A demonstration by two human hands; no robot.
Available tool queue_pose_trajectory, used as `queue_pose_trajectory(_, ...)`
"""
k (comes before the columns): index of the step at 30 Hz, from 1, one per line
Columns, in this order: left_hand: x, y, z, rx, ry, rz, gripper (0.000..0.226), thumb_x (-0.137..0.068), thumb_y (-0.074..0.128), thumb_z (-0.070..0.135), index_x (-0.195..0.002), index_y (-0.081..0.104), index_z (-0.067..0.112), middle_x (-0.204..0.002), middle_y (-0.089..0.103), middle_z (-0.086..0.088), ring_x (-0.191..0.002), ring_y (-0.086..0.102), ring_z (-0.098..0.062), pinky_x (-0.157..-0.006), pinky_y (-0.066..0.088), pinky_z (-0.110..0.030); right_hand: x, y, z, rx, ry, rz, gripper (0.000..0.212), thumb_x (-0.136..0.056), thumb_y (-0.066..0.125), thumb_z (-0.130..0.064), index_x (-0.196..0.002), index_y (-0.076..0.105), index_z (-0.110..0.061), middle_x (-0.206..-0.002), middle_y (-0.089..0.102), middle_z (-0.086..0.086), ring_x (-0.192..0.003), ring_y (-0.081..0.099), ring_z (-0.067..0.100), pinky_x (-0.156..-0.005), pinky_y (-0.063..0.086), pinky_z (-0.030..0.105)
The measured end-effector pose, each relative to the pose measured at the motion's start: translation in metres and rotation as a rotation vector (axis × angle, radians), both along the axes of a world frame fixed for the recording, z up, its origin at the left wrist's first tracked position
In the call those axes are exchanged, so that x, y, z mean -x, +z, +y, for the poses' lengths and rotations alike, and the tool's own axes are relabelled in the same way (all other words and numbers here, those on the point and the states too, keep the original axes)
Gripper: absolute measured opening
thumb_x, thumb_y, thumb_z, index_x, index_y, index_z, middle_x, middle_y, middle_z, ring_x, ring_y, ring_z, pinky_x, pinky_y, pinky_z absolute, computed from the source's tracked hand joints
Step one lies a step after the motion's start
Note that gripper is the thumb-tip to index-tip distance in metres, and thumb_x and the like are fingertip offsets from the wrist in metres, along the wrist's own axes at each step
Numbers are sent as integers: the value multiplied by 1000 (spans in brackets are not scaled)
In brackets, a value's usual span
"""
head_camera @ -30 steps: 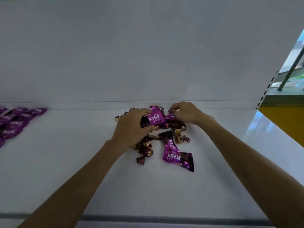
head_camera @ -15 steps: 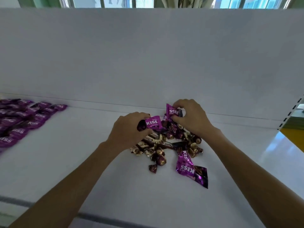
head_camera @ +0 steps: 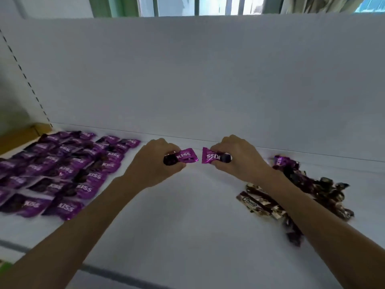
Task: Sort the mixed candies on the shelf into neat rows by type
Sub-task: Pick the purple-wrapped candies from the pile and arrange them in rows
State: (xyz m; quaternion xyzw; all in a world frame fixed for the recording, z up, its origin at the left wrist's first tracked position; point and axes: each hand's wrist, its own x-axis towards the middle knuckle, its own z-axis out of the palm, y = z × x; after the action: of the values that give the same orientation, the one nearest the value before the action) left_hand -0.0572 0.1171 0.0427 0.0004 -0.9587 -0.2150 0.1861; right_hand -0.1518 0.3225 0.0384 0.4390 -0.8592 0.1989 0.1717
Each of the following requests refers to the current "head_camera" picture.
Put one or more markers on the person's left hand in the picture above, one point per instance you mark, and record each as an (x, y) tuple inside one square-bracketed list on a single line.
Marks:
[(150, 165)]

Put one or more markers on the person's right hand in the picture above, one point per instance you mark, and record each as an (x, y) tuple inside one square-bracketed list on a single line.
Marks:
[(243, 162)]

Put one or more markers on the person's right thumb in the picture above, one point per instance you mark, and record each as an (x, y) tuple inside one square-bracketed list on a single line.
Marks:
[(219, 167)]

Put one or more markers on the person's left thumb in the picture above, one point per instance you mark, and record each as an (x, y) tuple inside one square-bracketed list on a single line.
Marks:
[(177, 168)]

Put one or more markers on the purple candy packet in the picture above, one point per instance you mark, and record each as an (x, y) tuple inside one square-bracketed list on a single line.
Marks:
[(210, 155), (186, 155), (282, 161)]

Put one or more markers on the person's right forearm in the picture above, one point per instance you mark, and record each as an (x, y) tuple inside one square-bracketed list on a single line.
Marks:
[(324, 237)]

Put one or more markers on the person's left forearm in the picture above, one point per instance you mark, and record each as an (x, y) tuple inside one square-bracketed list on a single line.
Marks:
[(75, 234)]

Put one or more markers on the brown chocolate bar wrapper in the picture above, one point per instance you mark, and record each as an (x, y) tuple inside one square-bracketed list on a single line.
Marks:
[(264, 195), (251, 203)]

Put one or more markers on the white shelf back panel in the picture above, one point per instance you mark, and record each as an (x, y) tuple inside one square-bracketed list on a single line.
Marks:
[(198, 75)]

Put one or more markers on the pile of dark brown sweets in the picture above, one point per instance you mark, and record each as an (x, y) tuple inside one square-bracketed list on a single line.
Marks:
[(318, 189)]

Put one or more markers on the rows of purple packets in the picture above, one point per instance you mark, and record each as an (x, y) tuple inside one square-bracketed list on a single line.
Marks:
[(66, 174)]

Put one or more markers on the wooden shelf edge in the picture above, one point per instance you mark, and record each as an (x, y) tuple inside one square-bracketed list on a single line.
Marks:
[(21, 136)]

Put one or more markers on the window with metal bars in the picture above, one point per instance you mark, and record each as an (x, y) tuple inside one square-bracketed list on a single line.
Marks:
[(207, 5)]

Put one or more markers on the perforated white shelf upright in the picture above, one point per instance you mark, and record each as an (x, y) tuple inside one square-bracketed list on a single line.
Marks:
[(25, 78)]

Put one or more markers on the beige curtain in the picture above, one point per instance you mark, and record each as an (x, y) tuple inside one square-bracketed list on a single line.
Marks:
[(318, 4)]

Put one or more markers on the green object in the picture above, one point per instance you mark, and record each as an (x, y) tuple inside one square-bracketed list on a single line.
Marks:
[(4, 267)]

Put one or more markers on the green window frame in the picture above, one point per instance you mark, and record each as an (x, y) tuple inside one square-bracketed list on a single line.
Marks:
[(112, 6)]

